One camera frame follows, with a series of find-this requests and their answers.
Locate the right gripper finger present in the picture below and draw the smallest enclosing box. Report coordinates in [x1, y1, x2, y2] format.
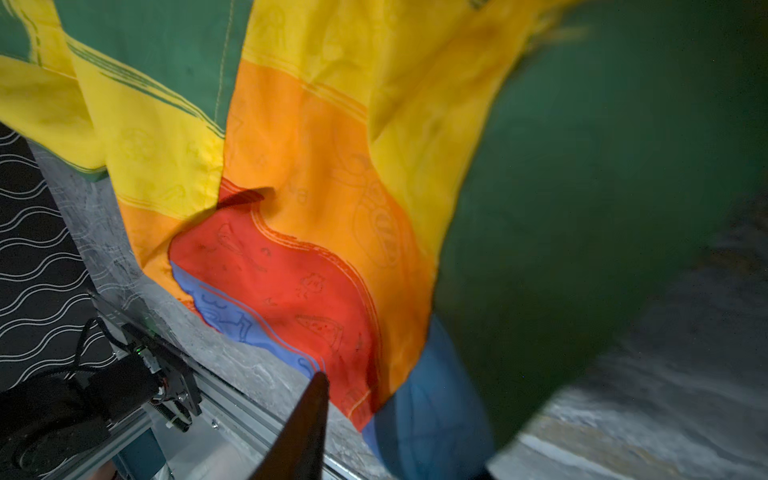
[250, 372, 329, 480]

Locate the rainbow striped jacket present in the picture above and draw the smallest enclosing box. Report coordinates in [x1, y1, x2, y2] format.
[1, 1, 767, 479]

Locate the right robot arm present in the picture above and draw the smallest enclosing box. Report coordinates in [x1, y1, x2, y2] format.
[1, 354, 329, 479]

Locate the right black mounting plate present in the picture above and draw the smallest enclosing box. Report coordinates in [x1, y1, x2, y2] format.
[121, 323, 202, 433]

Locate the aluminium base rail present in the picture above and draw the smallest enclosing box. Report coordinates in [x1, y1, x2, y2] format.
[89, 293, 385, 480]

